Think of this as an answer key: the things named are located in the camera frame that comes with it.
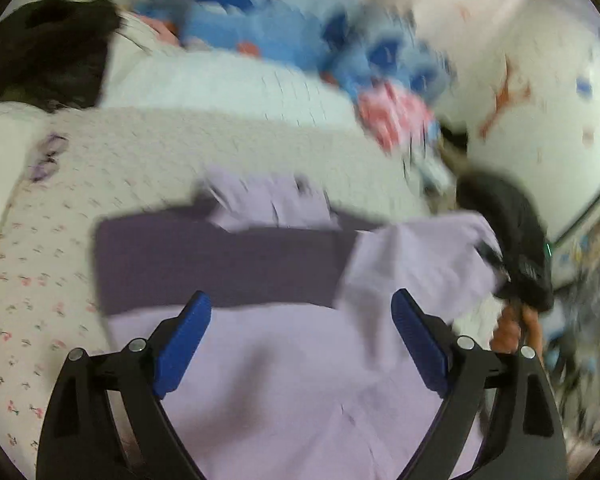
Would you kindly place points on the purple two-tone quilt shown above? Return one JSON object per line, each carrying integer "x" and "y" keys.
{"x": 280, "y": 360}

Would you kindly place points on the blue whale print curtain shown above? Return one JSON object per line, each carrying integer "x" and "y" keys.
{"x": 290, "y": 20}

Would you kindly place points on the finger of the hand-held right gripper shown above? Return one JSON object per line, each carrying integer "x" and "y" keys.
{"x": 490, "y": 255}

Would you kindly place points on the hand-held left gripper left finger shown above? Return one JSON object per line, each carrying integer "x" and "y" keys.
{"x": 185, "y": 342}

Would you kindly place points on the black cloth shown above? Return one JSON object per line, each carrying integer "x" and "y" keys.
{"x": 45, "y": 45}

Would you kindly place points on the white striped duvet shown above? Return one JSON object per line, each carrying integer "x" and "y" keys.
{"x": 220, "y": 85}

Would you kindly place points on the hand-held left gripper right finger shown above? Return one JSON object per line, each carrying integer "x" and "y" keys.
{"x": 420, "y": 345}

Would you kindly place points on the pink patterned cloth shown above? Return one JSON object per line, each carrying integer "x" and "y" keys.
{"x": 395, "y": 115}

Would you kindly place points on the cherry print bed sheet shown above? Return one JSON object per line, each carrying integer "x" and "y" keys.
{"x": 130, "y": 170}

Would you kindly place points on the person's right hand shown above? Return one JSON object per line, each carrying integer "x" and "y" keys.
{"x": 512, "y": 332}

